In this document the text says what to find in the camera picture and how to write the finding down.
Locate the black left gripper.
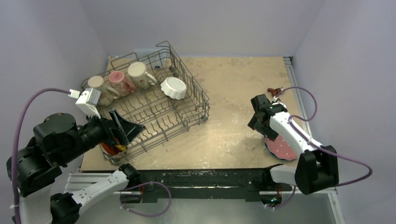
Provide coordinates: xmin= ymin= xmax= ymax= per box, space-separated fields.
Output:
xmin=59 ymin=106 xmax=145 ymax=163

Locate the pink polka dot plate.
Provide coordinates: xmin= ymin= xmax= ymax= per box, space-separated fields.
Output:
xmin=265 ymin=134 xmax=297 ymax=161

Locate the yellow plate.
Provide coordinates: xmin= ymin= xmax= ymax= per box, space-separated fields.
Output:
xmin=115 ymin=141 xmax=128 ymax=152

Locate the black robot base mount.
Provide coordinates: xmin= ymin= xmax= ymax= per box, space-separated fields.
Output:
xmin=120 ymin=168 xmax=292 ymax=205

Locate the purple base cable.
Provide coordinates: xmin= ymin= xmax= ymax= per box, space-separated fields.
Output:
xmin=120 ymin=180 xmax=172 ymax=217

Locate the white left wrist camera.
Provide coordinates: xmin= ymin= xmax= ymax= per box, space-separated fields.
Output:
xmin=68 ymin=88 xmax=101 ymax=118

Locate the pink patterned mug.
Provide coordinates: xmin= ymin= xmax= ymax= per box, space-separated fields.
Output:
xmin=108 ymin=71 xmax=137 ymax=97

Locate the small red-capped object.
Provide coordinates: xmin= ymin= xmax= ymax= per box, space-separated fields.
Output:
xmin=267 ymin=87 xmax=284 ymax=98

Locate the clear plastic container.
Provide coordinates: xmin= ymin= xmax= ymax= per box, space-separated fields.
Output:
xmin=135 ymin=49 xmax=168 ymax=70

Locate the grey wire dish rack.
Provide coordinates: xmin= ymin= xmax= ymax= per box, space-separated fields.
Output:
xmin=98 ymin=41 xmax=210 ymax=165

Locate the beige mug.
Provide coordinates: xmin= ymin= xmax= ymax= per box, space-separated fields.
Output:
xmin=87 ymin=76 xmax=120 ymax=106

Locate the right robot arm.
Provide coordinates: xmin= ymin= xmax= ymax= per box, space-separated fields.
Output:
xmin=248 ymin=94 xmax=339 ymax=195

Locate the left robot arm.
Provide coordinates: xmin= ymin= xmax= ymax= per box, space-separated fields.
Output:
xmin=7 ymin=109 xmax=145 ymax=224

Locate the white floral mug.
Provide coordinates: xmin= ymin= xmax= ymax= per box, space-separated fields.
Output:
xmin=127 ymin=62 xmax=158 ymax=91

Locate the white bowl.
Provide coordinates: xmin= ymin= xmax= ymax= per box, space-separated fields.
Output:
xmin=160 ymin=77 xmax=187 ymax=100

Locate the red-orange plate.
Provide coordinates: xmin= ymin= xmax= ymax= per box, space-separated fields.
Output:
xmin=100 ymin=143 xmax=121 ymax=156

